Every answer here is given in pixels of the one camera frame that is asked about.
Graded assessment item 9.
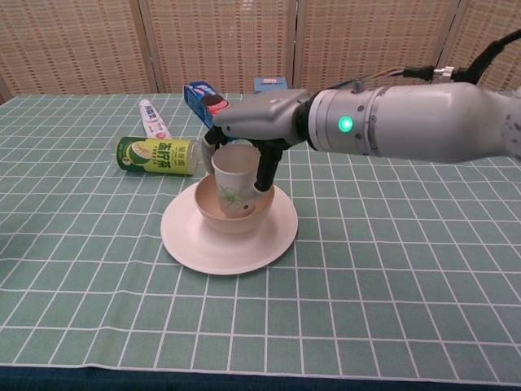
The white round plate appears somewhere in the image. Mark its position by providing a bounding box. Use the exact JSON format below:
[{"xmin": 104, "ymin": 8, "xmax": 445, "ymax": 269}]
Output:
[{"xmin": 160, "ymin": 182, "xmax": 300, "ymax": 275}]

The green grid tablecloth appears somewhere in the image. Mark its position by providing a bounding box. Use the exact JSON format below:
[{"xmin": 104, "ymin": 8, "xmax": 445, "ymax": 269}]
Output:
[{"xmin": 0, "ymin": 91, "xmax": 521, "ymax": 391}]

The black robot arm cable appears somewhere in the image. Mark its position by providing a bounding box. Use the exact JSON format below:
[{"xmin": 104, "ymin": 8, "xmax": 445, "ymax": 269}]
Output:
[{"xmin": 329, "ymin": 28, "xmax": 521, "ymax": 86}]

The green label tea bottle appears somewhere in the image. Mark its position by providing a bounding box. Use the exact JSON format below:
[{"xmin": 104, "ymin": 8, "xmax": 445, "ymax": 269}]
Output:
[{"xmin": 115, "ymin": 136, "xmax": 212, "ymax": 177}]

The bamboo folding screen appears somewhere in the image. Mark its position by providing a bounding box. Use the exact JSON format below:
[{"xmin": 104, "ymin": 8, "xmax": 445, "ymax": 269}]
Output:
[{"xmin": 0, "ymin": 0, "xmax": 521, "ymax": 103}]

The white toothpaste tube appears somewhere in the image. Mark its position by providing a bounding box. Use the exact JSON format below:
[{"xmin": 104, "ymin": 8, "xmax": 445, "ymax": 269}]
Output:
[{"xmin": 138, "ymin": 99, "xmax": 170, "ymax": 142}]

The small light blue box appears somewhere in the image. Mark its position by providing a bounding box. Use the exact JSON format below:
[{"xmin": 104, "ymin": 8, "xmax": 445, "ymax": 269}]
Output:
[{"xmin": 252, "ymin": 76, "xmax": 291, "ymax": 95}]

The beige bowl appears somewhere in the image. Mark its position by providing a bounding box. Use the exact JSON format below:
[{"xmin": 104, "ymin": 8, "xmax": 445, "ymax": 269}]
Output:
[{"xmin": 193, "ymin": 174, "xmax": 274, "ymax": 234}]

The white paper cup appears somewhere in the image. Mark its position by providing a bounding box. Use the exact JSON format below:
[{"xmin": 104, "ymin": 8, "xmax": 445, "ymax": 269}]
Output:
[{"xmin": 211, "ymin": 145, "xmax": 261, "ymax": 219}]

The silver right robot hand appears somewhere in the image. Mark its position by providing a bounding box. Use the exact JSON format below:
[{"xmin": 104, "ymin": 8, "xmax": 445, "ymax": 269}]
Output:
[{"xmin": 202, "ymin": 88, "xmax": 314, "ymax": 204}]

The blue Oreo cookie box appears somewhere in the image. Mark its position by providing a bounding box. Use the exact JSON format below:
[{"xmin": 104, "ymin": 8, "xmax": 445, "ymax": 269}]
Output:
[{"xmin": 182, "ymin": 81, "xmax": 233, "ymax": 128}]

